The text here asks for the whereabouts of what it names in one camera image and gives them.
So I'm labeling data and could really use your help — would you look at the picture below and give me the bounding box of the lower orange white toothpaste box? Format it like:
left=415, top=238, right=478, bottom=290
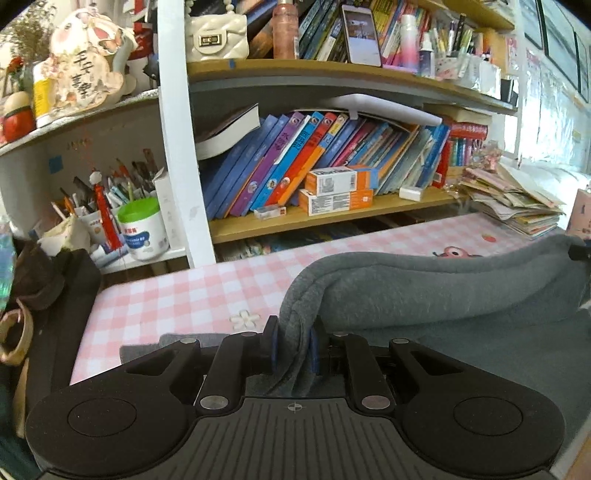
left=298, top=189, right=374, bottom=216

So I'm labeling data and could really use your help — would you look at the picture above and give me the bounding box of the pink rabbit plaque decoration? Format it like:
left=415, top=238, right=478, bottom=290
left=33, top=6, right=137, bottom=127

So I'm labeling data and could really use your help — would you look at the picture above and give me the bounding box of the smartphone leaning on shelf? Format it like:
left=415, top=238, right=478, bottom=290
left=342, top=4, right=382, bottom=67

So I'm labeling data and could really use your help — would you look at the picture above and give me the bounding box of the stack of magazines and papers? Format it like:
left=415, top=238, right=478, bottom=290
left=458, top=163, right=563, bottom=239

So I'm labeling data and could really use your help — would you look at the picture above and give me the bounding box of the white USB charger block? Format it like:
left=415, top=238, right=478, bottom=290
left=399, top=186, right=424, bottom=202

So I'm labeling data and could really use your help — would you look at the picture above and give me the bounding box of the orange white toothpaste box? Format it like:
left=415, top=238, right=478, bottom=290
left=298, top=189, right=374, bottom=216
left=304, top=166, right=379, bottom=196

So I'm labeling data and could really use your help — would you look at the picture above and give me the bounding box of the white desk lamp head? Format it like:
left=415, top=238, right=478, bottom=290
left=320, top=93, right=443, bottom=127

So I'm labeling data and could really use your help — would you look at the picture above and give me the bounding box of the white green-lid milk powder can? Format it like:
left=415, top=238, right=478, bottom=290
left=117, top=197, right=169, bottom=261

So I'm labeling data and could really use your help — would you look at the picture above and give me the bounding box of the pink checkered cartoon desk mat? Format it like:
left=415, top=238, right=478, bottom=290
left=68, top=212, right=562, bottom=386

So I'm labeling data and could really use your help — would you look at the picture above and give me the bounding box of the grey sweatshirt garment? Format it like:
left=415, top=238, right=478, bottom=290
left=118, top=233, right=591, bottom=444

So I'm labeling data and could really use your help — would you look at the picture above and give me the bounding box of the red thick dictionary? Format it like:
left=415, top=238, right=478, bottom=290
left=450, top=122, right=488, bottom=141

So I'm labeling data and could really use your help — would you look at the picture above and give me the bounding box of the white wooden bookshelf unit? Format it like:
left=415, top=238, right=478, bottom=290
left=1, top=1, right=516, bottom=266

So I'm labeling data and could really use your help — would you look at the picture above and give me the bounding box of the upper orange white toothpaste box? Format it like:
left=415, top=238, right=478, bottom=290
left=304, top=166, right=379, bottom=196

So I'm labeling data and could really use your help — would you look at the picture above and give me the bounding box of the white quilted mini handbag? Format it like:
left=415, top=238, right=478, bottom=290
left=184, top=0, right=249, bottom=63

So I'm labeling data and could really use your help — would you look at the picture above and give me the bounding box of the red tassel pendant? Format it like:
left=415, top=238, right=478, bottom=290
left=89, top=170, right=122, bottom=251

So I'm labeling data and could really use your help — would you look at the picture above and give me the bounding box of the small white red box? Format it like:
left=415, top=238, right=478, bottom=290
left=253, top=204, right=287, bottom=220

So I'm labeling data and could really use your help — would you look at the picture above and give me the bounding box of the dark bag with wooden ring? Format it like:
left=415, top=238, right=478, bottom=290
left=1, top=240, right=101, bottom=438

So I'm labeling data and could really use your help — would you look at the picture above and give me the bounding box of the row of leaning books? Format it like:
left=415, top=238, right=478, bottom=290
left=197, top=105, right=450, bottom=220

